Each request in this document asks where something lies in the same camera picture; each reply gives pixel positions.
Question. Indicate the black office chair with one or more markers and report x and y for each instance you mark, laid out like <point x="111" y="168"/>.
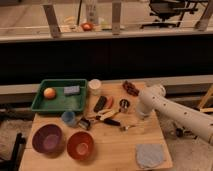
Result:
<point x="165" y="9"/>

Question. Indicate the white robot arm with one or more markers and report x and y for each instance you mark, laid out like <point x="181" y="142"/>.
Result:
<point x="153" y="98"/>

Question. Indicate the blue sponge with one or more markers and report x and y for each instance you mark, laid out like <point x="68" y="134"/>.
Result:
<point x="71" y="90"/>

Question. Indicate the grey blue cloth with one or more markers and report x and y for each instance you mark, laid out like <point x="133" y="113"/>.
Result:
<point x="149" y="155"/>

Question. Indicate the black chair frame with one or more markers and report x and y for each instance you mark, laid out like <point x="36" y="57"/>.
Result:
<point x="9" y="165"/>

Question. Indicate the purple bowl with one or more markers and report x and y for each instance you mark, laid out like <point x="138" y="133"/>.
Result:
<point x="47" y="139"/>

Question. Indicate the black handled tool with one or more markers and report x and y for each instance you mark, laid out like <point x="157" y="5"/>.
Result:
<point x="111" y="122"/>

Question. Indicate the red round background object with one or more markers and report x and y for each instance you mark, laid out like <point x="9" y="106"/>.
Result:
<point x="87" y="26"/>

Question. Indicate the red bowl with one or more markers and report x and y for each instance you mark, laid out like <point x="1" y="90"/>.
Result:
<point x="80" y="146"/>

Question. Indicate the small dark round can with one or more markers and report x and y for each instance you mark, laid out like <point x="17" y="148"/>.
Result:
<point x="124" y="105"/>

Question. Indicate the white plastic cup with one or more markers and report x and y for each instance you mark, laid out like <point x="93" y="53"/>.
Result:
<point x="94" y="86"/>

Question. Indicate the blue cup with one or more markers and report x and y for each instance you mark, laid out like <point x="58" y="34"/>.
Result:
<point x="69" y="118"/>

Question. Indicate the orange carrot toy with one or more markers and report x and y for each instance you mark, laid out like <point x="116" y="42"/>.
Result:
<point x="109" y="102"/>

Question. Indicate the orange fruit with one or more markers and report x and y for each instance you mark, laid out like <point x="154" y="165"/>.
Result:
<point x="49" y="93"/>

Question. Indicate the green plastic tray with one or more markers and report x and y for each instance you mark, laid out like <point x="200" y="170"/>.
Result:
<point x="61" y="102"/>

